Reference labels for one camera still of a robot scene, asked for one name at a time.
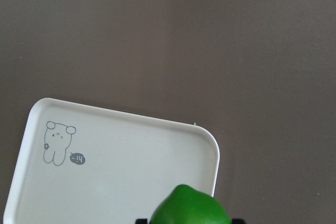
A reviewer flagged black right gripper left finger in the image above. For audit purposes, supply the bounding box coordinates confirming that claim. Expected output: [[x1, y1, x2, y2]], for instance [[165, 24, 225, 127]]
[[135, 218, 149, 224]]

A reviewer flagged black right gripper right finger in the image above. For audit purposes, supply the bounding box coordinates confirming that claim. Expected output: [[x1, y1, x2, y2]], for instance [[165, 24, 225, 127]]
[[232, 218, 244, 224]]

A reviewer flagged green lime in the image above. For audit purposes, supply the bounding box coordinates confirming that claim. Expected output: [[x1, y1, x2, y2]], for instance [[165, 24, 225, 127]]
[[149, 184, 232, 223]]

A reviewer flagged cream rabbit tray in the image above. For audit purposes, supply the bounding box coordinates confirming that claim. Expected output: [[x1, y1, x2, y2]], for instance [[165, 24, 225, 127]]
[[3, 98, 220, 223]]

